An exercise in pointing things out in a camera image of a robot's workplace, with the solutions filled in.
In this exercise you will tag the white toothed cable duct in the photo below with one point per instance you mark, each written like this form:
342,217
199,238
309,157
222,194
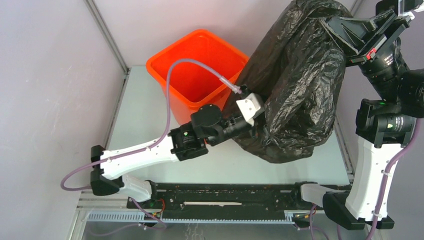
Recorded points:
139,217

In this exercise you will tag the aluminium frame rail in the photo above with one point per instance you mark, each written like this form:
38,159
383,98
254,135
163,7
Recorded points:
106,33

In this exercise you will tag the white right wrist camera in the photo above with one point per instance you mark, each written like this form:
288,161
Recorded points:
405,6

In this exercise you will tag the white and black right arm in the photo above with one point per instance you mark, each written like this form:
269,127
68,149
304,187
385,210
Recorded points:
384,127

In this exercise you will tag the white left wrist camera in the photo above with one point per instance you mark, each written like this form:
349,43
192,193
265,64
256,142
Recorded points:
251,107

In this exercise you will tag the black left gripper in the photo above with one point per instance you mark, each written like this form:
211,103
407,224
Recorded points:
255,131

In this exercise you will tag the black plastic trash bag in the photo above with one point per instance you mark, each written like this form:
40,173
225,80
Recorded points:
298,71

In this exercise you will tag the orange plastic trash bin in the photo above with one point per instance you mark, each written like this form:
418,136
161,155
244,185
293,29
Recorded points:
192,86

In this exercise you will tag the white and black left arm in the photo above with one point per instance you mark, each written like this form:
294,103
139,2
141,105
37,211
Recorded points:
206,127

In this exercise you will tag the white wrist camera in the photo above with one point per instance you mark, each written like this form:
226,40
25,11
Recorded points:
405,6
251,107

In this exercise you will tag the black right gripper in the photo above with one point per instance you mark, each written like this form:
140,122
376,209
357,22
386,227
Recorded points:
355,34

